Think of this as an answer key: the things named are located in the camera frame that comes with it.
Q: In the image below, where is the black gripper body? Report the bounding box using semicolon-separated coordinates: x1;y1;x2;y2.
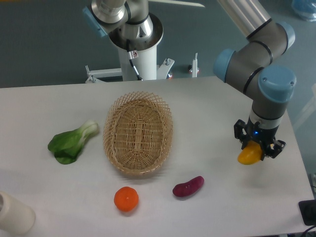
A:
245;118;278;146

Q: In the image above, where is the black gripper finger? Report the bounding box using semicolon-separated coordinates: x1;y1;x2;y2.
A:
234;119;249;150
261;140;286;160

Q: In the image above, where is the yellow mango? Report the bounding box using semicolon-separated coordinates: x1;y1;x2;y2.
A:
237;141;262;165

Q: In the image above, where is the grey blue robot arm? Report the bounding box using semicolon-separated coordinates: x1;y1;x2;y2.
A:
213;0;296;161

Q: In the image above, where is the black device at edge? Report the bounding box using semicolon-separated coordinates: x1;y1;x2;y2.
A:
298;199;316;226

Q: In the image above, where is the purple sweet potato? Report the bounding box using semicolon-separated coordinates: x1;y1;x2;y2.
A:
172;176;204;198

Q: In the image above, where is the woven wicker basket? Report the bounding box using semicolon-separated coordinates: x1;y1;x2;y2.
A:
103;91;173;176

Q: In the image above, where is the blue plastic bag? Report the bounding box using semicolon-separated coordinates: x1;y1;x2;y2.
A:
291;0;316;22

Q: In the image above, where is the orange tangerine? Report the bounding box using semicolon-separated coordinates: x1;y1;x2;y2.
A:
114;187;139;212

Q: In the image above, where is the green bok choy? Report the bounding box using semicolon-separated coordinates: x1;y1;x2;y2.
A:
47;120;99;165

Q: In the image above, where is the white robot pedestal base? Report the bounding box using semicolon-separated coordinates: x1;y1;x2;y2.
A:
82;0;199;84

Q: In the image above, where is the black cable on pedestal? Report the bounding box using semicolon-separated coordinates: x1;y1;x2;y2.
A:
126;39;143;81

